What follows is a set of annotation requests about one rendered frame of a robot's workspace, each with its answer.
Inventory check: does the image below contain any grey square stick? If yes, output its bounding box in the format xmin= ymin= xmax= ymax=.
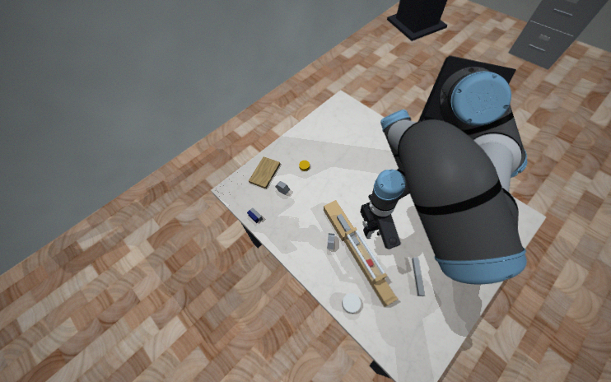
xmin=412 ymin=258 xmax=425 ymax=296
xmin=337 ymin=214 xmax=351 ymax=232

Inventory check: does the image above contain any grey cylinder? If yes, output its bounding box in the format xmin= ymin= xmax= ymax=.
xmin=342 ymin=293 xmax=361 ymax=314

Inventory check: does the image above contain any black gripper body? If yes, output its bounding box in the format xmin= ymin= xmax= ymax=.
xmin=360 ymin=203 xmax=391 ymax=231

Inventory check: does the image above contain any tan wooden block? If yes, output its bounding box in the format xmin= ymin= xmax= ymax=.
xmin=249 ymin=157 xmax=281 ymax=189

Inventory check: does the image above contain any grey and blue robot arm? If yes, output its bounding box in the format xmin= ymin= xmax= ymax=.
xmin=369 ymin=67 xmax=527 ymax=285

